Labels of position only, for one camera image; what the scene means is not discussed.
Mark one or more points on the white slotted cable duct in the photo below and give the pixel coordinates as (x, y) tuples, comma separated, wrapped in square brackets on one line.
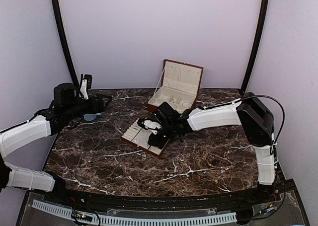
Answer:
[(134, 218)]

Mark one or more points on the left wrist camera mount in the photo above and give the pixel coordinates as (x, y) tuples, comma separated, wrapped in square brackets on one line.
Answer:
[(85, 85)]

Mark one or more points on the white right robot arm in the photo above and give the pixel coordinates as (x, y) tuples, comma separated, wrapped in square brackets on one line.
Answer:
[(248, 113)]

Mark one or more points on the red open jewelry box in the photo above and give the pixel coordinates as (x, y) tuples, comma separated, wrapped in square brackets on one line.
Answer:
[(178, 85)]

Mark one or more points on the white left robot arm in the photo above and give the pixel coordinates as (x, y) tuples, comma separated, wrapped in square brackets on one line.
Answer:
[(69, 102)]

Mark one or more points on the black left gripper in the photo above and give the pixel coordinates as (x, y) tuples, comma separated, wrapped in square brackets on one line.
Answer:
[(100, 108)]

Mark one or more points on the black corner frame post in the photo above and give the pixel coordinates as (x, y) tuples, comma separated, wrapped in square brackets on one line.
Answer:
[(255, 46), (64, 42)]

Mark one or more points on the black corner frame post right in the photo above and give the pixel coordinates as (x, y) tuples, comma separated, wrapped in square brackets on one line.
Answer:
[(255, 46)]

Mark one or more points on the light blue ceramic mug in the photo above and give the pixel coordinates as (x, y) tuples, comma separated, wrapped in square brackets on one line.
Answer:
[(91, 117)]

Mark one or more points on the black corner frame post left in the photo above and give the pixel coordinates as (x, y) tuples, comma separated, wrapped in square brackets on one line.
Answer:
[(64, 42)]

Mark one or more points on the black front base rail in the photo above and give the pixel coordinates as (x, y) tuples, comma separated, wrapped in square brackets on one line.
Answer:
[(240, 200)]

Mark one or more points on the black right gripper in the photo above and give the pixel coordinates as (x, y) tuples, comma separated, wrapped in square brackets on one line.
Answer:
[(155, 142)]

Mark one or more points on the red jewelry tray insert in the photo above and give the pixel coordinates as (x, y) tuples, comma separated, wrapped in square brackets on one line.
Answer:
[(138, 137)]

